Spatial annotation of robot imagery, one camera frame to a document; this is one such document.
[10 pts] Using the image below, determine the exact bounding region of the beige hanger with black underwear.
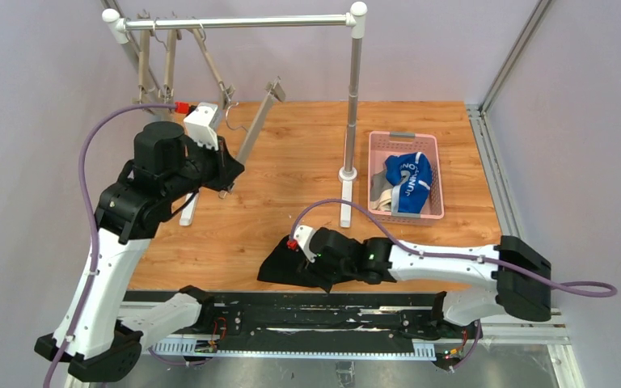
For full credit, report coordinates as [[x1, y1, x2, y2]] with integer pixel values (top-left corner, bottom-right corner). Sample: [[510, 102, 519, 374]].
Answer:
[[219, 77, 287, 199]]

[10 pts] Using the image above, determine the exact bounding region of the black underwear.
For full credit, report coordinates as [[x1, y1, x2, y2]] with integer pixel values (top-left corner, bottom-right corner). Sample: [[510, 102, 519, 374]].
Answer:
[[257, 236, 349, 293]]

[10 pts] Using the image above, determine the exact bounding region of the grey white underwear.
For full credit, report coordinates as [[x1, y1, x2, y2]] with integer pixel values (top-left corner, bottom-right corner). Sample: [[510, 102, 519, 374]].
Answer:
[[369, 170, 399, 212]]

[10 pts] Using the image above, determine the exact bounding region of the beige hanger with blue underwear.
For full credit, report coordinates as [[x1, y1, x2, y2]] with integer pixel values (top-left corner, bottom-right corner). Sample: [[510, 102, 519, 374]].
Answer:
[[192, 27, 234, 109]]

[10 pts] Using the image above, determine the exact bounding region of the beige clip hanger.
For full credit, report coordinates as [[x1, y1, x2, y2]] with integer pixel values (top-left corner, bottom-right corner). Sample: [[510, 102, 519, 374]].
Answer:
[[153, 27, 182, 103]]

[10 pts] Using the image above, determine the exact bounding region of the blue underwear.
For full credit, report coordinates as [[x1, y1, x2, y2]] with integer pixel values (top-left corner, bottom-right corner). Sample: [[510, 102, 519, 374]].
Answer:
[[385, 152, 433, 214]]

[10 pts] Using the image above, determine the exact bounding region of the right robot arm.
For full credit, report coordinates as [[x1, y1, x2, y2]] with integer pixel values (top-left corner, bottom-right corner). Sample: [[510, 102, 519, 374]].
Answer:
[[291, 226, 551, 327]]

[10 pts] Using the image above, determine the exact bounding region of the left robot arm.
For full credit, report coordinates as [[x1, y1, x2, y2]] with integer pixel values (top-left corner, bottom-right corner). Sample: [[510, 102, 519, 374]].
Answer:
[[35, 121, 244, 383]]

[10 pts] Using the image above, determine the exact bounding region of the empty beige hanger left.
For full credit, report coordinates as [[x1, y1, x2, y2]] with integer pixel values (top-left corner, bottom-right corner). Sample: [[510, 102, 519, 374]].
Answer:
[[134, 30, 156, 104]]

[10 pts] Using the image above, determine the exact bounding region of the metal clothes rack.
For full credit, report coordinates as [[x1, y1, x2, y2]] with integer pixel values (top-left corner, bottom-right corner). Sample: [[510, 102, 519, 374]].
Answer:
[[102, 1, 368, 228]]

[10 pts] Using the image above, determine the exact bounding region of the pink plastic basket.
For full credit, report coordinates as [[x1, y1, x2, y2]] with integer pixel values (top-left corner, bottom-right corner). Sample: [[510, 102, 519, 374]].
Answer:
[[368, 131, 444, 226]]

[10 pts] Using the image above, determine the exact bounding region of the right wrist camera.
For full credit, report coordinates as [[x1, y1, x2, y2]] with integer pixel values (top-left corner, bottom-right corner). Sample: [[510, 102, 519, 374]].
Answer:
[[287, 225, 316, 264]]

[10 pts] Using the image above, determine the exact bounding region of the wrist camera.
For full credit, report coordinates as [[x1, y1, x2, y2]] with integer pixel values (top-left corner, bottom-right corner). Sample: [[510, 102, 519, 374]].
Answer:
[[287, 225, 316, 264], [184, 102, 222, 151]]

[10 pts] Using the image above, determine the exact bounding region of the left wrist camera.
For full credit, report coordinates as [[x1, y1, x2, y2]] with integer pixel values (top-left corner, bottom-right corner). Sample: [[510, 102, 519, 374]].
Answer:
[[184, 102, 222, 151]]

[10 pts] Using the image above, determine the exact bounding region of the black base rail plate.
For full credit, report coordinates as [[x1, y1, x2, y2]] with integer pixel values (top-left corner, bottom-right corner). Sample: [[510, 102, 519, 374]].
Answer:
[[123, 290, 509, 357]]

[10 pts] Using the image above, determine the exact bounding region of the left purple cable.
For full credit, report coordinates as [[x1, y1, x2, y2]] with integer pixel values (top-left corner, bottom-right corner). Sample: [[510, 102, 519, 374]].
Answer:
[[42, 100, 191, 388]]

